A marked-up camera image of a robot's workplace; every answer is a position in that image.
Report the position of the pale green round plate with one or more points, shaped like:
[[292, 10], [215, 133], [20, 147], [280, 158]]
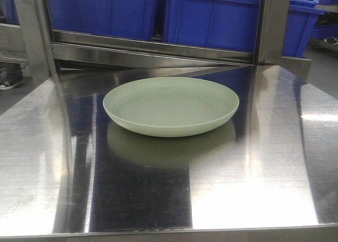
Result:
[[171, 106]]

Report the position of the blue plastic bin left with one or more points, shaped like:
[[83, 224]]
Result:
[[133, 19]]

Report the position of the blue plastic bin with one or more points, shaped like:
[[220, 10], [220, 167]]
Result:
[[133, 19], [232, 24]]

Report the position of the blue plastic bin right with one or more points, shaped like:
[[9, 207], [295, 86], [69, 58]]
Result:
[[232, 24]]

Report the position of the black and white sneaker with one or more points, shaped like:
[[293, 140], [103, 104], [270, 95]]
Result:
[[8, 85]]

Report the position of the far right blue bin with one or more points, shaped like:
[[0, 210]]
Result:
[[326, 25]]

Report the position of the stainless steel shelf rail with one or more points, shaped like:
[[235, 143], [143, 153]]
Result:
[[106, 50]]

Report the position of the right steel rack post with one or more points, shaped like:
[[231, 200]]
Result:
[[272, 21]]

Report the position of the steel rack post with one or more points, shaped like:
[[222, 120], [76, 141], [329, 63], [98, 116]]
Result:
[[36, 28], [272, 21]]

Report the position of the left steel rack post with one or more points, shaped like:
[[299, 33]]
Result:
[[36, 28]]

